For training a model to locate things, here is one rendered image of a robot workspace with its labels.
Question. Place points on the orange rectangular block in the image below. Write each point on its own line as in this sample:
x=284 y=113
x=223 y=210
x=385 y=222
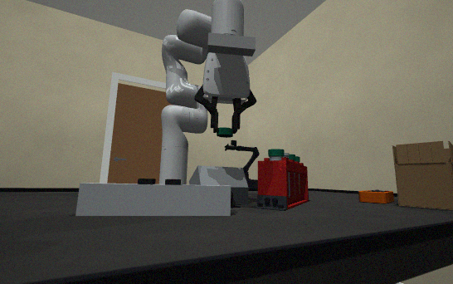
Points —
x=376 y=196

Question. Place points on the brown cardboard box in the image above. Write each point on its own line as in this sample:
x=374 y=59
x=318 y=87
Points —
x=422 y=183

